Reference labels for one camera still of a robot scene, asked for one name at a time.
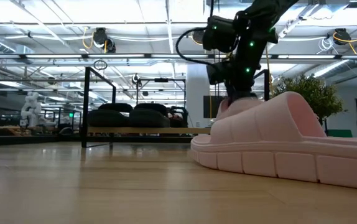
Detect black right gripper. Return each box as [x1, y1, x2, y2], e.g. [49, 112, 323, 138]
[226, 26, 279, 105]

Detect pink foam slide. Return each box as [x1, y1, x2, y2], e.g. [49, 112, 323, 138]
[216, 96, 264, 119]
[190, 91, 357, 192]

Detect black framed wooden shelf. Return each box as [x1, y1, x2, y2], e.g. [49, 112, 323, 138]
[81, 66, 274, 149]

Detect green potted plant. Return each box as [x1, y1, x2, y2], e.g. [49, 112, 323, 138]
[273, 74, 348, 126]

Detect green box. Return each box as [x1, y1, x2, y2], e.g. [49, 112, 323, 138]
[327, 129, 353, 138]

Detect yellow cable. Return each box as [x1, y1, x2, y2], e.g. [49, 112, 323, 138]
[264, 45, 274, 94]

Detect black ceiling cable reel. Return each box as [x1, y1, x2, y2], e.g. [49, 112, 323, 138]
[333, 27, 349, 46]
[192, 28, 205, 45]
[91, 27, 117, 54]

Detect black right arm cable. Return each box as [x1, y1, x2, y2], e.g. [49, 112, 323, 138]
[175, 27, 217, 67]

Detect black metal frame stand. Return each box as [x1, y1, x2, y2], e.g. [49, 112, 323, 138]
[136, 77, 187, 108]

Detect black hanging power cable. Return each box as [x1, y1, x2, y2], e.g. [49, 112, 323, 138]
[210, 0, 221, 18]

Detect black wire loop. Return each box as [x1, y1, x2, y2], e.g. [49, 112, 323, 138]
[93, 59, 109, 71]

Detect black aluminium rig frame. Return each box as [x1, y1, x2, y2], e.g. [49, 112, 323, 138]
[0, 134, 195, 148]

